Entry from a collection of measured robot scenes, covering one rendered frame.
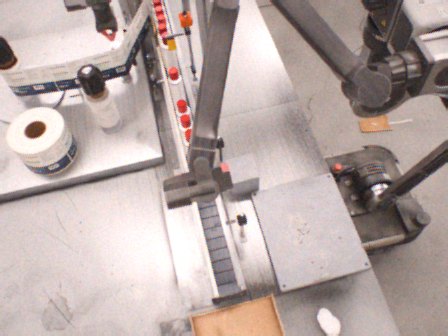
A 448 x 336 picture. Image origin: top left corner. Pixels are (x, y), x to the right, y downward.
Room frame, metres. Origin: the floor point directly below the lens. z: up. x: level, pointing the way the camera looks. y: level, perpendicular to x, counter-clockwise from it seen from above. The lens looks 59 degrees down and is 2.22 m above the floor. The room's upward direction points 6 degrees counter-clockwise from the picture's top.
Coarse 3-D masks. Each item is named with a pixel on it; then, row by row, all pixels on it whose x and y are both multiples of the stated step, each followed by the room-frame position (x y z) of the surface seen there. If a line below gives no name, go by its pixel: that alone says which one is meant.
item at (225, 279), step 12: (180, 72) 1.28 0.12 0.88; (168, 84) 1.23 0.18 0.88; (204, 204) 0.67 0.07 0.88; (216, 204) 0.66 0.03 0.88; (204, 216) 0.62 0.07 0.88; (216, 216) 0.62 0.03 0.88; (204, 228) 0.58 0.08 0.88; (216, 228) 0.58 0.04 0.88; (216, 240) 0.54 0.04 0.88; (216, 252) 0.49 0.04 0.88; (228, 252) 0.49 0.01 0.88; (216, 264) 0.46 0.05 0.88; (228, 264) 0.45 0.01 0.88; (216, 276) 0.42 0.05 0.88; (228, 276) 0.41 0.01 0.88; (228, 288) 0.38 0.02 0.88; (240, 288) 0.37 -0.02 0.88
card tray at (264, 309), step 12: (252, 300) 0.34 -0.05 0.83; (264, 300) 0.34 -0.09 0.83; (216, 312) 0.32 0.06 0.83; (228, 312) 0.31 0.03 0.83; (240, 312) 0.31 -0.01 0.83; (252, 312) 0.31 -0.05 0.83; (264, 312) 0.30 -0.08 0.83; (276, 312) 0.29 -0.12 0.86; (192, 324) 0.28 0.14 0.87; (204, 324) 0.29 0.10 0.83; (216, 324) 0.28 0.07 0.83; (228, 324) 0.28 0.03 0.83; (240, 324) 0.28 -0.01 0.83; (252, 324) 0.27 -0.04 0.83; (264, 324) 0.27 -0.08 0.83; (276, 324) 0.26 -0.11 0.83
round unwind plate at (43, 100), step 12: (0, 84) 1.32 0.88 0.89; (0, 96) 1.25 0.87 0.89; (12, 96) 1.25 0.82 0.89; (36, 96) 1.23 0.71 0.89; (48, 96) 1.22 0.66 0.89; (60, 96) 1.22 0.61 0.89; (0, 108) 1.19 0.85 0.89; (12, 108) 1.18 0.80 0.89; (24, 108) 1.17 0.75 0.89; (12, 120) 1.12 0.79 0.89
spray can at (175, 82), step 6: (168, 72) 1.10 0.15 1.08; (174, 72) 1.09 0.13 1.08; (168, 78) 1.10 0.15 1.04; (174, 78) 1.09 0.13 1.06; (180, 78) 1.10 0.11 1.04; (174, 84) 1.08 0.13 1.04; (180, 84) 1.08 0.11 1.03; (174, 90) 1.08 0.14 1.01; (180, 90) 1.08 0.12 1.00; (174, 96) 1.08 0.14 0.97; (180, 96) 1.08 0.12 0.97; (174, 102) 1.08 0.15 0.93; (174, 108) 1.09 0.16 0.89
